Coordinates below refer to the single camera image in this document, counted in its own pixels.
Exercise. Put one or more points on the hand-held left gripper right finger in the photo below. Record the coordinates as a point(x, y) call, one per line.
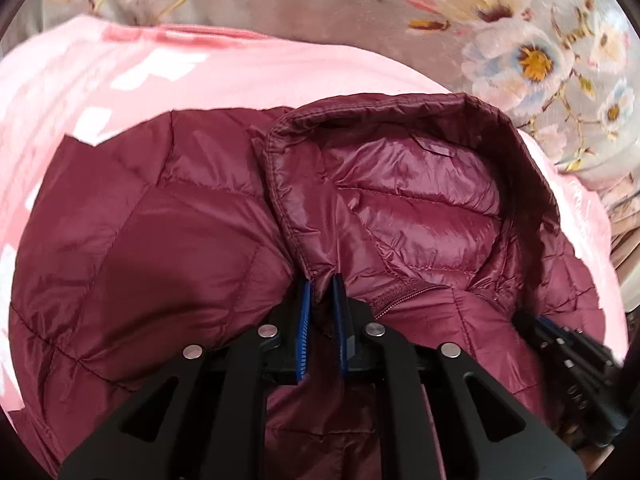
point(340, 325)

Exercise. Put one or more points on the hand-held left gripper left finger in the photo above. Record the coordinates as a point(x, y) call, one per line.
point(303, 330)

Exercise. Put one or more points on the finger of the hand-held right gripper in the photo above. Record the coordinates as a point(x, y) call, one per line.
point(537, 327)

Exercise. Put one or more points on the maroon down jacket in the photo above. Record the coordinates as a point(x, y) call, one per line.
point(200, 240)

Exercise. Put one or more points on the grey floral bedsheet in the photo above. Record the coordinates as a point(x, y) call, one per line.
point(325, 5)

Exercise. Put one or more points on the pink blanket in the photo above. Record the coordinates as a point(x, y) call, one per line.
point(150, 85)

